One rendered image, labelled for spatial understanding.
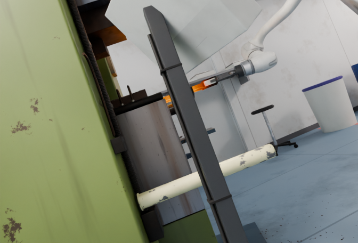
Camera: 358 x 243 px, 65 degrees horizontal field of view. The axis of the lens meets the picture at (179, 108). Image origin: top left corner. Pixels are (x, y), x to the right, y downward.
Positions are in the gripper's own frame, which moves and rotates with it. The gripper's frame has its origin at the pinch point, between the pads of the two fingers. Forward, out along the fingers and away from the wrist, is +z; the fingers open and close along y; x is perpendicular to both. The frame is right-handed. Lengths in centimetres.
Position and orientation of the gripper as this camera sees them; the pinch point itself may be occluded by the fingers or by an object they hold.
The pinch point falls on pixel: (209, 82)
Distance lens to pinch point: 167.2
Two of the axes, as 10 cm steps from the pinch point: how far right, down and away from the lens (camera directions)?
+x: -3.5, -9.3, 0.7
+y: 0.5, 0.6, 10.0
